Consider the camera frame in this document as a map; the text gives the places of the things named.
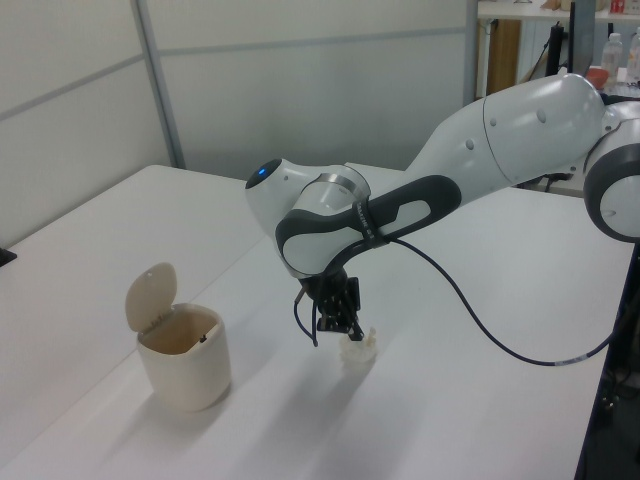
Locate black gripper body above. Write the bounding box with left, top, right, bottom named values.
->
left=299, top=269, right=362, bottom=321

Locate white paper ball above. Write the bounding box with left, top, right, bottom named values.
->
left=337, top=324, right=379, bottom=369

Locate small cream lidded bin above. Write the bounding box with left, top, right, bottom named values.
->
left=124, top=260, right=233, bottom=414

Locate wooden desk panel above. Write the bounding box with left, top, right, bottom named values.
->
left=486, top=19, right=522, bottom=97

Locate black monitor stand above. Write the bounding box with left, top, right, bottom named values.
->
left=546, top=0, right=577, bottom=74

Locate clear plastic bottle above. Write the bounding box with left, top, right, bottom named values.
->
left=601, top=33, right=624, bottom=77
left=626, top=30, right=640, bottom=82

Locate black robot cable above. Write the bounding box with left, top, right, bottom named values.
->
left=292, top=234, right=624, bottom=369

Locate grey metal partition post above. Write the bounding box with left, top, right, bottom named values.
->
left=464, top=0, right=482, bottom=104
left=131, top=0, right=187, bottom=170

